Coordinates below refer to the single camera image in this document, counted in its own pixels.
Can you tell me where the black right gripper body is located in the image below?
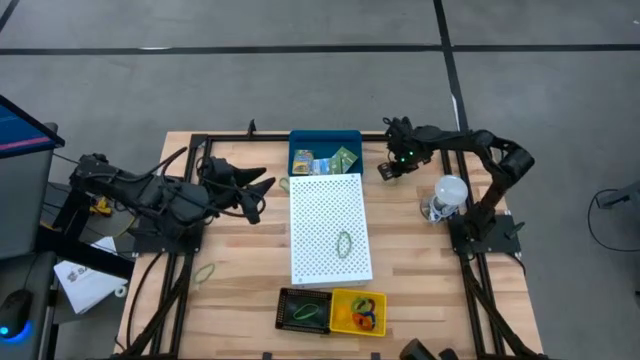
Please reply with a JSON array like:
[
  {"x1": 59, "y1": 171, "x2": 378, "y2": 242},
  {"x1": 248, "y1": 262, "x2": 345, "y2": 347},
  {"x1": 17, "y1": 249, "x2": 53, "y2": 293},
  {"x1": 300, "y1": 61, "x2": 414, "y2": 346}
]
[{"x1": 382, "y1": 116, "x2": 434, "y2": 172}]

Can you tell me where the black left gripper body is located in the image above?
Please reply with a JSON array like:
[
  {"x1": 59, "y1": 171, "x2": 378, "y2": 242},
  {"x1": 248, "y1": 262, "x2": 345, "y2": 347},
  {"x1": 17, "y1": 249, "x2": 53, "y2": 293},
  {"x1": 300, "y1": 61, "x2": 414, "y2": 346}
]
[{"x1": 199, "y1": 156, "x2": 251, "y2": 209}]

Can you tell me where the yellow card pack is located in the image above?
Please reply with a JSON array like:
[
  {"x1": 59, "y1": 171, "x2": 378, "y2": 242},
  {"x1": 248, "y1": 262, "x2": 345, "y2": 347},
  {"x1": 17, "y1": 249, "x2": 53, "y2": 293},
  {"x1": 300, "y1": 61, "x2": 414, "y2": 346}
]
[{"x1": 291, "y1": 148, "x2": 315, "y2": 176}]

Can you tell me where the blue and green card pack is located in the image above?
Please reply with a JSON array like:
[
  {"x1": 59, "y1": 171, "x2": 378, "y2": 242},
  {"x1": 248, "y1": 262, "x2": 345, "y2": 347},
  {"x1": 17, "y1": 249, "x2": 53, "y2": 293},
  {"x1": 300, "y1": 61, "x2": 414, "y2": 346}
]
[{"x1": 310, "y1": 157, "x2": 345, "y2": 176}]

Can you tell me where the blue plastic bin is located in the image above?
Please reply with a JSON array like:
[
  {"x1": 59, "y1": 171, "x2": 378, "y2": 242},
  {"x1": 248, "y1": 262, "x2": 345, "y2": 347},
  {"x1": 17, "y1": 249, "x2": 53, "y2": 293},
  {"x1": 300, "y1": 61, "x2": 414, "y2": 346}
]
[{"x1": 288, "y1": 129, "x2": 364, "y2": 177}]

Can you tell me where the yellow slotted plastic basket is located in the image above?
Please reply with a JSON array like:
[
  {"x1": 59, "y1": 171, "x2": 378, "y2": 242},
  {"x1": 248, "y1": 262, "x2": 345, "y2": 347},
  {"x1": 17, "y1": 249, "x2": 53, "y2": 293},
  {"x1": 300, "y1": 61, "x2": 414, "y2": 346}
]
[{"x1": 328, "y1": 288, "x2": 388, "y2": 338}]

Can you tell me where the black slotted plastic basket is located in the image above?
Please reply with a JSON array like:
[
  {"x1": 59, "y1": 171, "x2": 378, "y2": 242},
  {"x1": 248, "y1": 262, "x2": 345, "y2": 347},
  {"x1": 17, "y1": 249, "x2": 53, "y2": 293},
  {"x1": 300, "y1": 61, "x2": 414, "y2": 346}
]
[{"x1": 274, "y1": 287, "x2": 333, "y2": 335}]

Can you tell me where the red-orange rubber band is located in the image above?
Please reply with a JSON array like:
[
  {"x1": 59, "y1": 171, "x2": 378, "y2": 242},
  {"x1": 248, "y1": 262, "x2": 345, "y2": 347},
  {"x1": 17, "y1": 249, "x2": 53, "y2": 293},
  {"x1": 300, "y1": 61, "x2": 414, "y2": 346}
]
[{"x1": 351, "y1": 312, "x2": 376, "y2": 332}]

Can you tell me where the dark grey desk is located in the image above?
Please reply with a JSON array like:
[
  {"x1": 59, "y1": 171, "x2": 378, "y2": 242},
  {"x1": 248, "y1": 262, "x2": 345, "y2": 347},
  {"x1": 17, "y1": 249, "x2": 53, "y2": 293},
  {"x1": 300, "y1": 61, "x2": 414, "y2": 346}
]
[{"x1": 0, "y1": 249, "x2": 59, "y2": 360}]

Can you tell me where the white light bulb with socket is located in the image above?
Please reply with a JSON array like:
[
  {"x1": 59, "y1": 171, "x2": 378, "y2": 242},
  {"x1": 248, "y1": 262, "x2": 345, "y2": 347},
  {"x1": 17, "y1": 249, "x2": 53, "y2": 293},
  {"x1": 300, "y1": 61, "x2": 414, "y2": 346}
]
[{"x1": 420, "y1": 174, "x2": 470, "y2": 224}]

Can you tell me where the white perforated metal riser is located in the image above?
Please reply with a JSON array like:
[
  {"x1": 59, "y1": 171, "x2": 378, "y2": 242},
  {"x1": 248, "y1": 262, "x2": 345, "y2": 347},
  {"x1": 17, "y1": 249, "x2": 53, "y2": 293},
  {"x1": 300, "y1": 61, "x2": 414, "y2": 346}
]
[{"x1": 288, "y1": 173, "x2": 375, "y2": 290}]

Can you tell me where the black support bar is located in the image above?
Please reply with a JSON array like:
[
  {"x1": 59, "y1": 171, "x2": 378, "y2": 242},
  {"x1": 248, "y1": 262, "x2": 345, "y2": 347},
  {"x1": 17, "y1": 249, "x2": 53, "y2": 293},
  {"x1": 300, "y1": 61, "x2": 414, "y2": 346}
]
[{"x1": 33, "y1": 225, "x2": 137, "y2": 280}]

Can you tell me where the white printed paper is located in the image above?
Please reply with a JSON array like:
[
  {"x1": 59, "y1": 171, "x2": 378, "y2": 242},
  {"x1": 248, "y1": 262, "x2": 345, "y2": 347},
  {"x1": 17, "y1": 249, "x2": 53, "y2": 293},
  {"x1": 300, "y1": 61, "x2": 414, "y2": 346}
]
[{"x1": 53, "y1": 236, "x2": 129, "y2": 316}]

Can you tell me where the computer monitor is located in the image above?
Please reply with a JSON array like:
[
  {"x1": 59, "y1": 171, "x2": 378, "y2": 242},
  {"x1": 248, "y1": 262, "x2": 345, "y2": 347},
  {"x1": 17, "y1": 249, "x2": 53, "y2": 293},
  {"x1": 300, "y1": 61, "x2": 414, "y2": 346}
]
[{"x1": 0, "y1": 94, "x2": 66, "y2": 160}]

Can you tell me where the grey stand leg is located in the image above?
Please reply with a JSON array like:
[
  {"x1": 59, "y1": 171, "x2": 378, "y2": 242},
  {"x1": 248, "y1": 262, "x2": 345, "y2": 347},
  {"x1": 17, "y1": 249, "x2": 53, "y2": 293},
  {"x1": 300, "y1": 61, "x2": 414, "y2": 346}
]
[{"x1": 594, "y1": 179, "x2": 640, "y2": 210}]

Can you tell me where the black computer mouse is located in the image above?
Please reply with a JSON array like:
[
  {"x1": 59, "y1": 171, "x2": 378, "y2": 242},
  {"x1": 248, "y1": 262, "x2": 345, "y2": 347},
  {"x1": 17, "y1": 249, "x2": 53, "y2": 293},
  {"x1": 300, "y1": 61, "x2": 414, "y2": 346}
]
[{"x1": 0, "y1": 288, "x2": 34, "y2": 341}]

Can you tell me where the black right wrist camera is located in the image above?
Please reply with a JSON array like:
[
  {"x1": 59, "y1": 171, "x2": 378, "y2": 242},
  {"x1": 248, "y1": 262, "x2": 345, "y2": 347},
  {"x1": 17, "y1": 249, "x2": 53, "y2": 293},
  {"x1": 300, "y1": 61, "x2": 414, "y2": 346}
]
[{"x1": 392, "y1": 144, "x2": 427, "y2": 169}]

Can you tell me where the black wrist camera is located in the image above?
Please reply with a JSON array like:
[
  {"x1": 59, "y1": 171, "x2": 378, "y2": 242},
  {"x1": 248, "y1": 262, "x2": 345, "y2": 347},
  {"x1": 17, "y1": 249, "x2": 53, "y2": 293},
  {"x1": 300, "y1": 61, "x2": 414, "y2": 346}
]
[
  {"x1": 392, "y1": 144, "x2": 427, "y2": 169},
  {"x1": 240, "y1": 197, "x2": 265, "y2": 226}
]

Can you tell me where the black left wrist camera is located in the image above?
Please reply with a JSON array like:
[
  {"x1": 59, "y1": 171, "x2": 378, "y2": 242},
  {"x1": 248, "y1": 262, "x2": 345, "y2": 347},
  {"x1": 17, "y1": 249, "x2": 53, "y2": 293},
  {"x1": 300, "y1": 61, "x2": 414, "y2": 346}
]
[{"x1": 240, "y1": 197, "x2": 265, "y2": 226}]

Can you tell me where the black metal table frame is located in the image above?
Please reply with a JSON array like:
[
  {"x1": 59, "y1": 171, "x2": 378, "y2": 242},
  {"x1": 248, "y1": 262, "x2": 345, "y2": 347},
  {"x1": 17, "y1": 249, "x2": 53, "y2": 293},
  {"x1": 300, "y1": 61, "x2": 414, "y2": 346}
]
[{"x1": 112, "y1": 116, "x2": 549, "y2": 360}]

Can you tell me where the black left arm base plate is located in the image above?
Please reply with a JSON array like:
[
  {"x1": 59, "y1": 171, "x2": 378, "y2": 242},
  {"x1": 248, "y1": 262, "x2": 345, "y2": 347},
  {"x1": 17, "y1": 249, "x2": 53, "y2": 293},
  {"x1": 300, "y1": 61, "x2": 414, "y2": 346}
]
[{"x1": 132, "y1": 219, "x2": 205, "y2": 255}]

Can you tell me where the yellow cable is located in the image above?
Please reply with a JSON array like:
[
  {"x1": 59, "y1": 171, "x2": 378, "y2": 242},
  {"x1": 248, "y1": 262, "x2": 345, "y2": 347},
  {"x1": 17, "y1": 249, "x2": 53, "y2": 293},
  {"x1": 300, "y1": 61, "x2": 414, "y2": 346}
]
[{"x1": 88, "y1": 195, "x2": 136, "y2": 239}]

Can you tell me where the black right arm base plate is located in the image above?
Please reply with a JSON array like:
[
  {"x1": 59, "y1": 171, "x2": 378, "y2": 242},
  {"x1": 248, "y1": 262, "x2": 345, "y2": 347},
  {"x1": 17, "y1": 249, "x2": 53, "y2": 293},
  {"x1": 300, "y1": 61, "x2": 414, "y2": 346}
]
[{"x1": 448, "y1": 213, "x2": 522, "y2": 255}]

